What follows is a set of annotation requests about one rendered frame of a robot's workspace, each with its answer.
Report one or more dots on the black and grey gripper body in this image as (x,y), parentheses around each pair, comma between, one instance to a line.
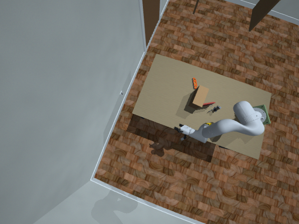
(186,130)

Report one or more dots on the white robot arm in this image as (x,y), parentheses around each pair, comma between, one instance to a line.
(249,118)

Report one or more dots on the dark brown wooden cabinet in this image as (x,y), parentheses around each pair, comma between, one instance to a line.
(199,97)

